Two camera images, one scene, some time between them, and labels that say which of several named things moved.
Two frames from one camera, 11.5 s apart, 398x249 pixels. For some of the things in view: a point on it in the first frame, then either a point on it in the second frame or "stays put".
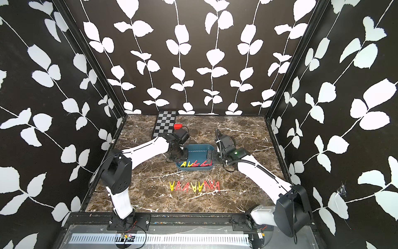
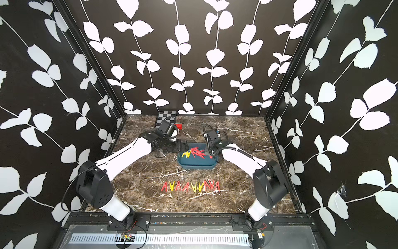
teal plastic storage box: [200, 157] stays put
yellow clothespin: [171, 186] stays put
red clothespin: [205, 185] stays put
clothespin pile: [195, 164] to [195, 151]
